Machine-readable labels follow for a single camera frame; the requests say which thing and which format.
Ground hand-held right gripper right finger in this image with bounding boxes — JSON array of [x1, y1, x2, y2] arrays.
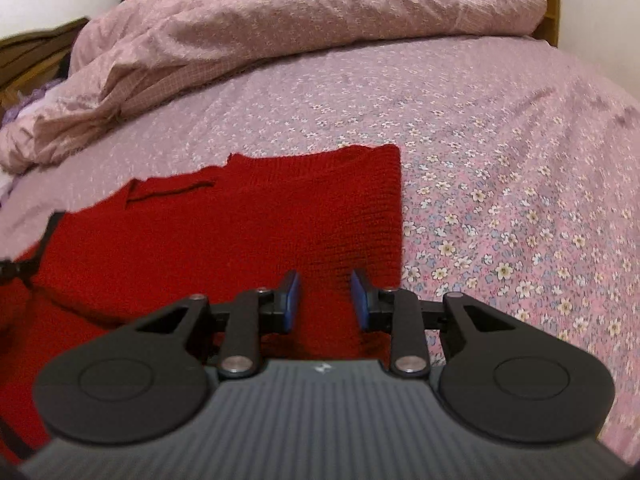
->
[[350, 269, 522, 380]]

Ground wooden headboard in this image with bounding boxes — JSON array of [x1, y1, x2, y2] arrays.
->
[[260, 0, 563, 48]]

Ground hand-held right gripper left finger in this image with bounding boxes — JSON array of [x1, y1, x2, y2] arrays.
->
[[132, 270, 302, 380]]

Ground pink floral quilt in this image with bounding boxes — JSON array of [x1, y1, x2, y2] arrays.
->
[[0, 0, 548, 173]]

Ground white pillow with purple trim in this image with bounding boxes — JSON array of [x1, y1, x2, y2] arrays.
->
[[0, 80, 66, 128]]

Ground red knitted sweater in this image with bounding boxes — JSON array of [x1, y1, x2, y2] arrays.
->
[[0, 144, 405, 466]]

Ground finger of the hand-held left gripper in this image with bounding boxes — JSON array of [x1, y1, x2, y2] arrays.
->
[[0, 210, 65, 291]]

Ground pink floral bed sheet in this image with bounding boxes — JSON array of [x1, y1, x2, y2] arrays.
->
[[0, 35, 640, 466]]

